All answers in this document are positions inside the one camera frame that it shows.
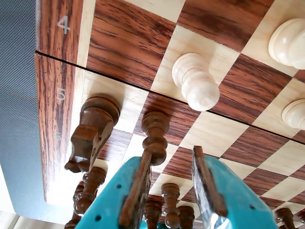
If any light wooden pawn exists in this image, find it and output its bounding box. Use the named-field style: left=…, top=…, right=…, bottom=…
left=282, top=99, right=305, bottom=131
left=172, top=52, right=220, bottom=112

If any dark wooden king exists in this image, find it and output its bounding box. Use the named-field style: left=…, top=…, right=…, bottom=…
left=177, top=205, right=195, bottom=229

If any wooden chessboard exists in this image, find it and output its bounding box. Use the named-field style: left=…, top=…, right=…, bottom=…
left=34, top=0, right=305, bottom=229

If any light wooden knight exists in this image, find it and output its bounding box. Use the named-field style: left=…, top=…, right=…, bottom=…
left=268, top=18, right=305, bottom=70

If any dark wooden bishop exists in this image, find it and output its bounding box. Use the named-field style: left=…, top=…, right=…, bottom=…
left=144, top=194, right=165, bottom=229

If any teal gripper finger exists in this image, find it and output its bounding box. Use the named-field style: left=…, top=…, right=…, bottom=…
left=77, top=149, right=153, bottom=229
left=192, top=145, right=278, bottom=229

